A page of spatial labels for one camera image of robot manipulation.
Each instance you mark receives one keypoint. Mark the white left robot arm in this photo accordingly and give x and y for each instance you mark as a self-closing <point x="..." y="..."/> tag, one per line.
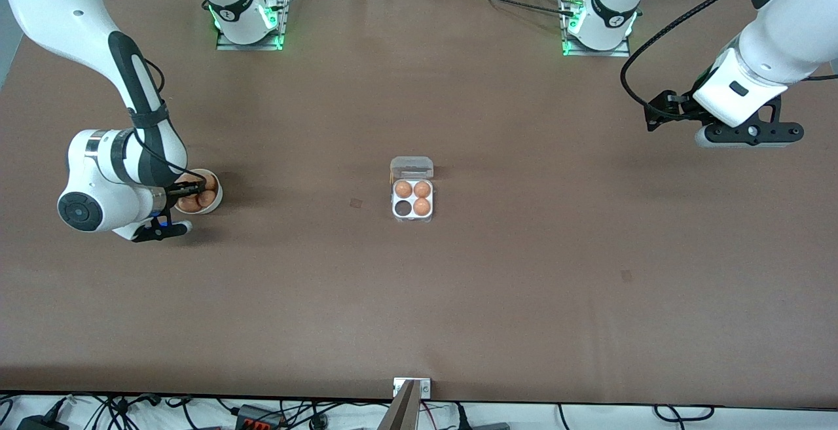
<point x="785" y="24"/>

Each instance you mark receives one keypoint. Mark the clear plastic egg carton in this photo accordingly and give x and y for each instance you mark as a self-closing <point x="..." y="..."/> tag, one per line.
<point x="412" y="167"/>

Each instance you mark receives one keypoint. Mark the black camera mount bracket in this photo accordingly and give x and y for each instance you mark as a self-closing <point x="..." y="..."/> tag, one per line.
<point x="772" y="130"/>
<point x="157" y="230"/>

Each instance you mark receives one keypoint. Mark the black right camera mount bracket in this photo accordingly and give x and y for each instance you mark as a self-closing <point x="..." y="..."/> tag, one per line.
<point x="157" y="230"/>

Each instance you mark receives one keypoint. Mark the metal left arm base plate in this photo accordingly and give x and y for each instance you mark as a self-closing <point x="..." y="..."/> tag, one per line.
<point x="619" y="52"/>

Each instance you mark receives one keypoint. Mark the black orange power strip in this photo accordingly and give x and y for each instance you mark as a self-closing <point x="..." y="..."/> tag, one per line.
<point x="252" y="413"/>

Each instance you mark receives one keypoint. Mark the black power adapter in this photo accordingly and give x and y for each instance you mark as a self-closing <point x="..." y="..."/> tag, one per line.
<point x="39" y="424"/>

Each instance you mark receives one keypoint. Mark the small metal edge bracket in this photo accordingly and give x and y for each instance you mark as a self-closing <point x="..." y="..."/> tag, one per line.
<point x="424" y="388"/>

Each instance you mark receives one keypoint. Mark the black left camera mount bracket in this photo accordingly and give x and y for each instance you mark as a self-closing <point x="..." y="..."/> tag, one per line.
<point x="772" y="130"/>

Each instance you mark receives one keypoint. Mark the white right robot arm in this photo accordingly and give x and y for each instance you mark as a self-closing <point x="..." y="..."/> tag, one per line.
<point x="46" y="11"/>

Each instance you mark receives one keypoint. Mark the white round bowl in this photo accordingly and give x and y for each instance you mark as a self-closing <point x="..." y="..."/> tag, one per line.
<point x="218" y="202"/>

